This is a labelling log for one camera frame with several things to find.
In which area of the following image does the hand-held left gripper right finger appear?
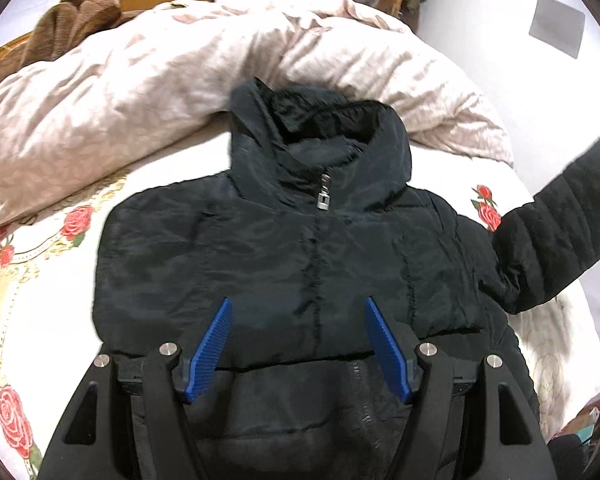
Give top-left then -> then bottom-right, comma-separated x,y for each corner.
363,297 -> 551,480

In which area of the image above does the white rose-printed blanket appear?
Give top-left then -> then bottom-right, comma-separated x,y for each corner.
0,145 -> 600,473

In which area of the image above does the brown fleece blanket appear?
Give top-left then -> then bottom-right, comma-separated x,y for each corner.
0,0 -> 131,106

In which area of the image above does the pink leaf-patterned duvet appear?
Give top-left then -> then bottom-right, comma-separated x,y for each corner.
0,0 -> 515,235

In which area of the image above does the yellow wooden headboard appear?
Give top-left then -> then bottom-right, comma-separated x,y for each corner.
0,34 -> 32,77

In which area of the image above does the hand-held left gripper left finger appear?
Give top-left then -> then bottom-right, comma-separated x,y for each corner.
39,298 -> 233,480

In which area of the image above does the black puffer jacket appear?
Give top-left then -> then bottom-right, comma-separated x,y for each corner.
91,78 -> 600,480

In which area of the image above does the teal cardboard box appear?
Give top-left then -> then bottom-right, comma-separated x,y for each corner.
572,407 -> 600,447

